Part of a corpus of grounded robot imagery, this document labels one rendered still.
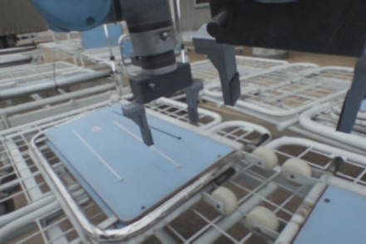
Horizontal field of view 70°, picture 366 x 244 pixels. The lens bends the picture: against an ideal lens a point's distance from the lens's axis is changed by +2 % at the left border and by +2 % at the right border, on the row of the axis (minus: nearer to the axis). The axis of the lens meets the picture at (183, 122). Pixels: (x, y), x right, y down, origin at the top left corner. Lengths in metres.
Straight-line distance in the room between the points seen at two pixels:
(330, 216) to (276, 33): 0.39
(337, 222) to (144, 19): 0.49
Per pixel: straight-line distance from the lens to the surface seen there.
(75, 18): 0.35
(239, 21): 0.26
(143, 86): 0.52
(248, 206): 0.73
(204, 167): 0.65
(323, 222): 0.54
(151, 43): 0.51
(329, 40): 0.25
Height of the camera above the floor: 0.92
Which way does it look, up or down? 23 degrees down
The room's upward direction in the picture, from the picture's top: 6 degrees counter-clockwise
